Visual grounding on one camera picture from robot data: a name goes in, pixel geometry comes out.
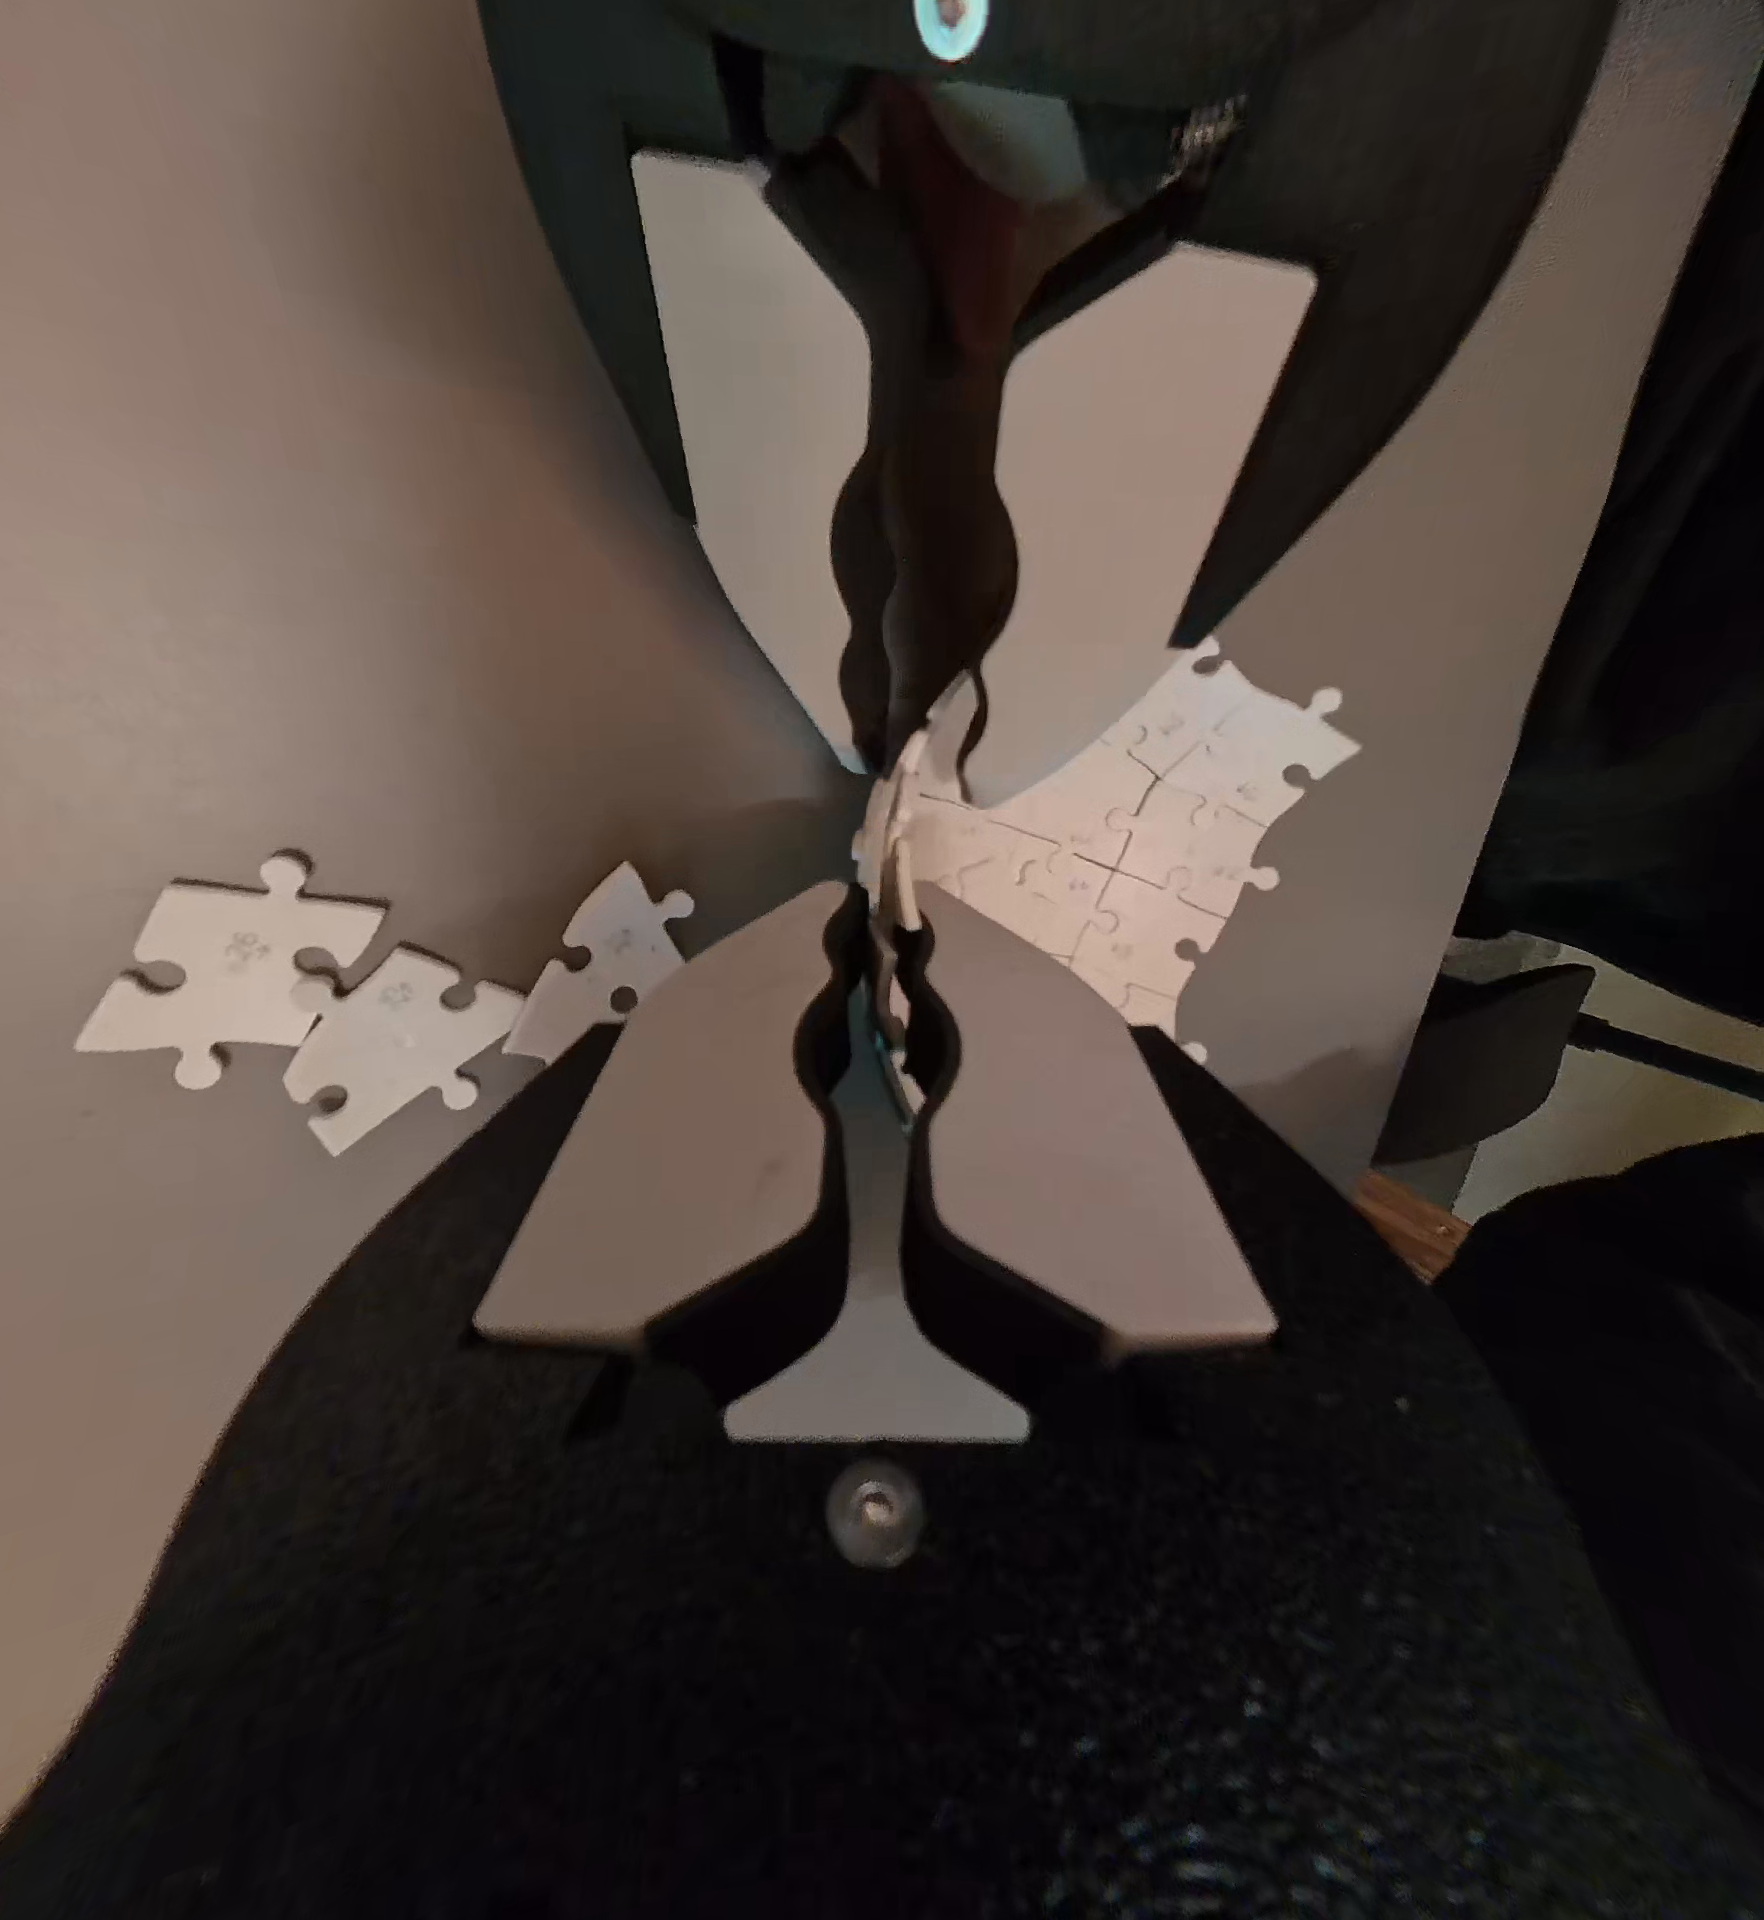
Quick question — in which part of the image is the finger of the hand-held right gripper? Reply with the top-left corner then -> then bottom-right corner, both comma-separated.
625,144 -> 957,774
957,237 -> 1324,809

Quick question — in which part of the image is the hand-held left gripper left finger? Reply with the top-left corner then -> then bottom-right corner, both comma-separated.
471,879 -> 860,1404

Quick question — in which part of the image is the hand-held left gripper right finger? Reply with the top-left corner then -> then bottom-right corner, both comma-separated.
894,896 -> 1283,1404

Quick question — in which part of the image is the partly built white puzzle ball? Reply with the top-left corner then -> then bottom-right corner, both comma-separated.
850,637 -> 1366,1123

